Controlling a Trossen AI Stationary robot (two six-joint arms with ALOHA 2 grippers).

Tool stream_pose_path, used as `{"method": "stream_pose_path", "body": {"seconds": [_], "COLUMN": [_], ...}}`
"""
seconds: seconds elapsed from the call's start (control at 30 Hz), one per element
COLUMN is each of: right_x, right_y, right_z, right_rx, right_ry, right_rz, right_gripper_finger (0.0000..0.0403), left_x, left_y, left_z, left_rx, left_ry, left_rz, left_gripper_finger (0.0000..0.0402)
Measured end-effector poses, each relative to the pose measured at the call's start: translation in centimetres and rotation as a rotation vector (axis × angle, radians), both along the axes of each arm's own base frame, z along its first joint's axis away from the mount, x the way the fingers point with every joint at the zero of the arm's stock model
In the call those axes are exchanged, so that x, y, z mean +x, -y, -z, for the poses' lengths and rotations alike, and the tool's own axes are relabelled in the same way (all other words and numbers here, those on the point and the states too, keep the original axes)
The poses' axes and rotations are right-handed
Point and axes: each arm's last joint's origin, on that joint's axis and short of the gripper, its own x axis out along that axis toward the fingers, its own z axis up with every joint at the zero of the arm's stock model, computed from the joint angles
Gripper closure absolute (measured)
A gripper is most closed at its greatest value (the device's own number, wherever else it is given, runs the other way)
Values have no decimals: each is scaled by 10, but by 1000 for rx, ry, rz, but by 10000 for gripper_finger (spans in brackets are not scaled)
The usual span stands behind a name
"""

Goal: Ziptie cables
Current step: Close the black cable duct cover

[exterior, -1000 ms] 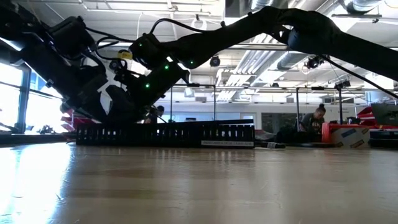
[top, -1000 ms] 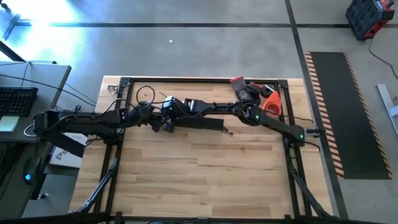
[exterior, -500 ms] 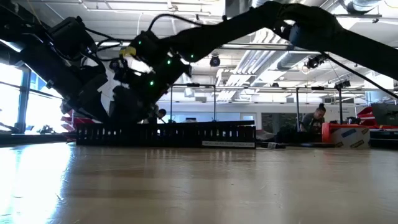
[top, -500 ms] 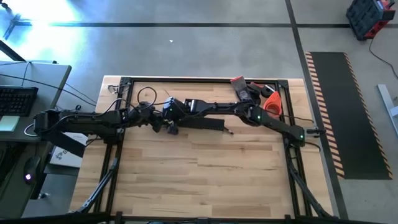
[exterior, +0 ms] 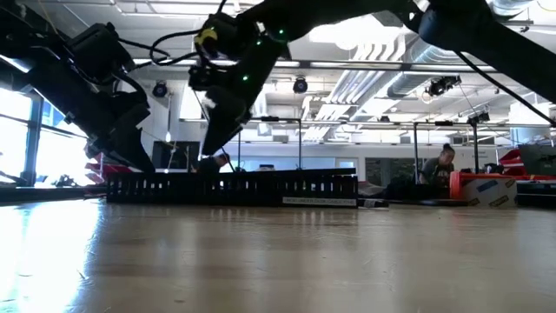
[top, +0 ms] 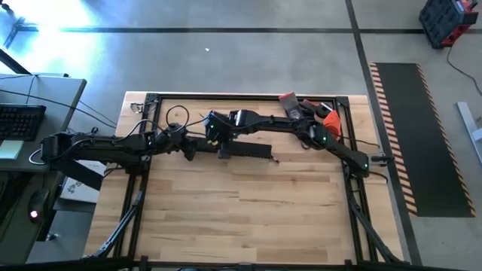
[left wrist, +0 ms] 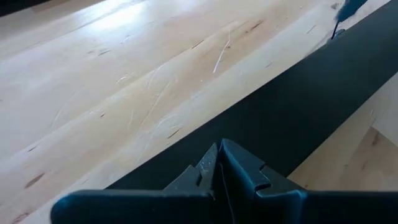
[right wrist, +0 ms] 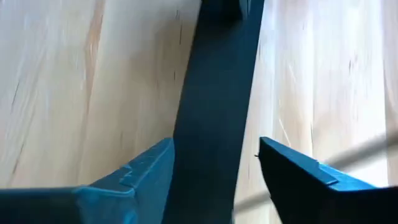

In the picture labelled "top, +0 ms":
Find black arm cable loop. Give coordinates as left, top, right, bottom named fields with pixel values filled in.
left=164, top=104, right=191, bottom=131

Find green note pad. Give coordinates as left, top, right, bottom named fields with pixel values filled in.
left=0, top=139, right=25, bottom=161

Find orange plastic tool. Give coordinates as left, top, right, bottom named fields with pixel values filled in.
left=322, top=109, right=343, bottom=142

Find black desk cable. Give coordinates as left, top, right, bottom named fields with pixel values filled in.
left=0, top=88, right=118, bottom=129

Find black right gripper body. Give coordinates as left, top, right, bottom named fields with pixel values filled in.
left=204, top=109, right=233, bottom=139

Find black computer mouse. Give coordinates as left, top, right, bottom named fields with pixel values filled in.
left=27, top=187, right=50, bottom=224

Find black aluminium table frame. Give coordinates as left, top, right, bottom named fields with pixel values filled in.
left=83, top=92, right=407, bottom=271

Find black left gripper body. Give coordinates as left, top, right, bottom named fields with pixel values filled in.
left=181, top=135, right=200, bottom=163

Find grey metal bar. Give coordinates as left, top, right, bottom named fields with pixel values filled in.
left=456, top=100, right=482, bottom=163

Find grey desk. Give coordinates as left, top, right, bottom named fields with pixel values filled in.
left=0, top=72, right=88, bottom=175

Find white printed box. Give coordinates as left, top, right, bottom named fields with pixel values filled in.
left=59, top=159, right=108, bottom=205

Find black keyboard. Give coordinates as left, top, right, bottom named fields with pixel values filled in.
left=0, top=103, right=47, bottom=142

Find red black tool case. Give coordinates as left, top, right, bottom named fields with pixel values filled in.
left=418, top=0, right=480, bottom=50

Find grey clamp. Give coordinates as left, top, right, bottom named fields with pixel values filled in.
left=370, top=151, right=395, bottom=167

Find black power cable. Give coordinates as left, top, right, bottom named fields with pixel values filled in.
left=446, top=44, right=482, bottom=96

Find black hazard striped mat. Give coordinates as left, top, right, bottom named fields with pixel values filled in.
left=368, top=61, right=477, bottom=219

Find black stand legs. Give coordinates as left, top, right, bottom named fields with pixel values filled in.
left=0, top=2, right=39, bottom=50

